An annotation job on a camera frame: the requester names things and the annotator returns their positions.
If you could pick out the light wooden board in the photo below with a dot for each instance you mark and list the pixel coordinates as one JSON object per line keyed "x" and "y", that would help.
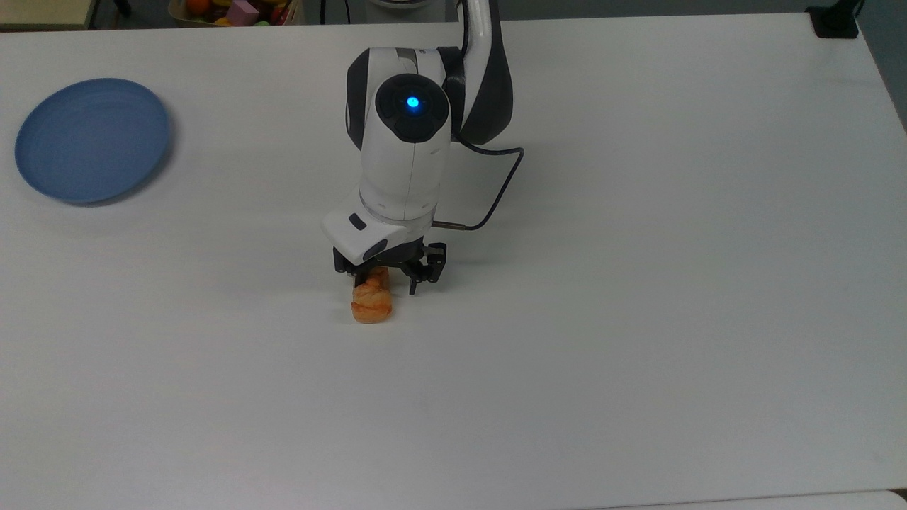
{"x": 42, "y": 14}

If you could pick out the blue round plate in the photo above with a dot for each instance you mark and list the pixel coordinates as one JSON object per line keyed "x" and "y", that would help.
{"x": 92, "y": 142}

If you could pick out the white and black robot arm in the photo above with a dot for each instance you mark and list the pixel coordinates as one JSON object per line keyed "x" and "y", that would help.
{"x": 404, "y": 170}

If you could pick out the basket of toy fruit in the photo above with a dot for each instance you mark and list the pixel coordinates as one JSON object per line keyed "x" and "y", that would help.
{"x": 212, "y": 18}

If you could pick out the orange glazed bread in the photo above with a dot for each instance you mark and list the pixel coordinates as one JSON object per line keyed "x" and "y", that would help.
{"x": 371, "y": 304}

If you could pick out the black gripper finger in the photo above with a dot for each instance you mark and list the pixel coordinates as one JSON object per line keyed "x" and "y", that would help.
{"x": 360, "y": 278}
{"x": 418, "y": 280}

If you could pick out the pink toy block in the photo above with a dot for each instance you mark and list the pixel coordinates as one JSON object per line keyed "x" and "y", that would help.
{"x": 243, "y": 12}

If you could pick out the black stand clamp base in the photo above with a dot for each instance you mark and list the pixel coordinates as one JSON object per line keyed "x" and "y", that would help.
{"x": 835, "y": 21}

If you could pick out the orange toy fruit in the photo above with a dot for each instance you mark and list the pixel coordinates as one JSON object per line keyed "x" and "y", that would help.
{"x": 198, "y": 6}

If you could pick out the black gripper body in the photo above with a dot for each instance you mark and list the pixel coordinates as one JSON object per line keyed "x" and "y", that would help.
{"x": 429, "y": 261}

